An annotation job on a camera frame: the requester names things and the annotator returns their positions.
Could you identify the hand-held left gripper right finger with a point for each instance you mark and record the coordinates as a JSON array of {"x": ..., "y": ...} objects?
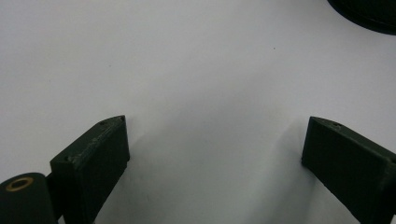
[{"x": 348, "y": 165}]

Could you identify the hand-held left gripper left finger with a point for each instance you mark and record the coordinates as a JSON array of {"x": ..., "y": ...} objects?
[{"x": 93, "y": 165}]

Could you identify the black mesh pen cup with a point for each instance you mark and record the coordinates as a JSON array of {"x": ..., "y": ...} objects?
[{"x": 370, "y": 14}]

